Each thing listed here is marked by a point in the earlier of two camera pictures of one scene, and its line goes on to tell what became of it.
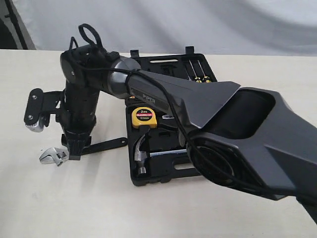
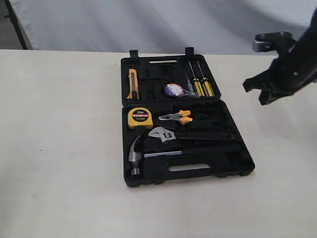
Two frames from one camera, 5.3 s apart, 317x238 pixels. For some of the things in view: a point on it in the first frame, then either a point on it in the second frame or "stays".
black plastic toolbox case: x=160 y=153 stays
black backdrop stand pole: x=13 y=15 stays
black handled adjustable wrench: x=57 y=155 to x=167 y=136
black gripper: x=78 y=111 to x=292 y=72
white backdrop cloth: x=234 y=27 stays
